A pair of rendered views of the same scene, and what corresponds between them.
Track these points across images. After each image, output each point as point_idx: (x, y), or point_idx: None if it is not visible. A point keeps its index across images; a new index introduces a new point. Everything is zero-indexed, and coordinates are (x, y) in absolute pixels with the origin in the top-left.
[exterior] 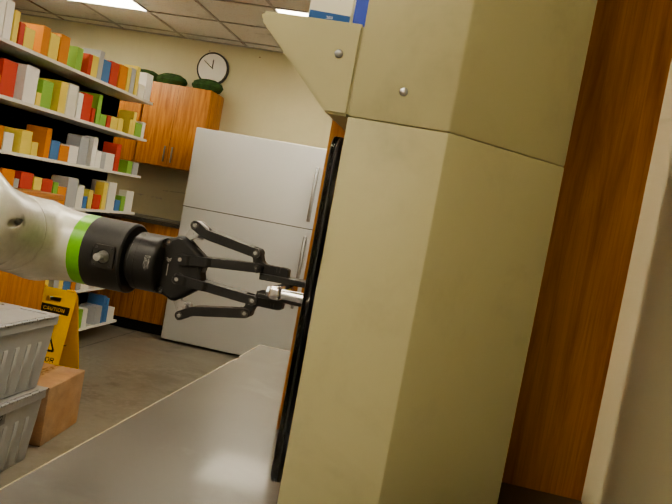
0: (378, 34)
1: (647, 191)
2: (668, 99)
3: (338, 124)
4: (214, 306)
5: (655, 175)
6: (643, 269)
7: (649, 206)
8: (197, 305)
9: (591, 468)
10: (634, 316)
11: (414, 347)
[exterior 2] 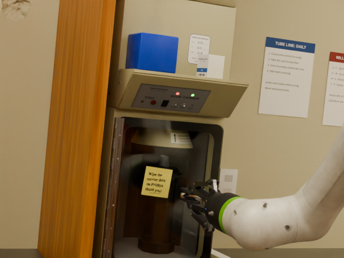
0: None
1: (19, 87)
2: (28, 38)
3: (197, 114)
4: (202, 217)
5: (30, 80)
6: (40, 130)
7: (29, 97)
8: (203, 221)
9: (8, 239)
10: (39, 154)
11: None
